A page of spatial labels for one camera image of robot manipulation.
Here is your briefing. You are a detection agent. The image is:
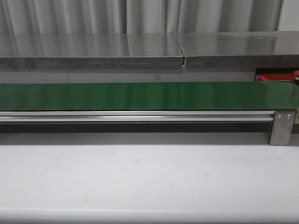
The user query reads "red mushroom push button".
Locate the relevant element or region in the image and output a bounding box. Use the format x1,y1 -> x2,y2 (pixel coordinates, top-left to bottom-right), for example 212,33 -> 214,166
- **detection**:
293,70 -> 299,85

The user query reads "left grey stone slab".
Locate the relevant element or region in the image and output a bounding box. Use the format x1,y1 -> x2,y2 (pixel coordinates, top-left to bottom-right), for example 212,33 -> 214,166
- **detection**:
0,34 -> 184,70

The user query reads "grey stone slab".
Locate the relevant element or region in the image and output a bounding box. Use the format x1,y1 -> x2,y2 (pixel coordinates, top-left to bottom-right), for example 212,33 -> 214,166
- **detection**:
0,34 -> 184,70
177,31 -> 299,69

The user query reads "green conveyor belt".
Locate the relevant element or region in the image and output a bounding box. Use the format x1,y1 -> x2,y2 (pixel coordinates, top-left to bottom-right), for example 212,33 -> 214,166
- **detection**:
0,81 -> 299,111

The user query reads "right grey stone slab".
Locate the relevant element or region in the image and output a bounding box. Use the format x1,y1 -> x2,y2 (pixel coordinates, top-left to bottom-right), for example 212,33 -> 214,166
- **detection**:
177,31 -> 299,69

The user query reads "red plastic tray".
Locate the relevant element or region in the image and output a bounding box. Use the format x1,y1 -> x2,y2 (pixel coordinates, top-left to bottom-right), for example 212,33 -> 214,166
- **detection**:
256,73 -> 295,81

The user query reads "grey pleated curtain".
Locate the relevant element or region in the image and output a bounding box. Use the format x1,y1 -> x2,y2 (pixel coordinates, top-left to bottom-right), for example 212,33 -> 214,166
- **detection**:
0,0 -> 283,34

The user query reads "steel conveyor support bracket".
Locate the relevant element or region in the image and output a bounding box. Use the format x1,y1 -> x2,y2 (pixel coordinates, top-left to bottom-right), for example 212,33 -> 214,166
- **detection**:
269,111 -> 296,146

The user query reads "aluminium conveyor side rail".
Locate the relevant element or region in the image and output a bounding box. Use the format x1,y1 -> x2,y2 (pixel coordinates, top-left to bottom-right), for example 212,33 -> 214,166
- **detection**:
0,111 -> 275,122

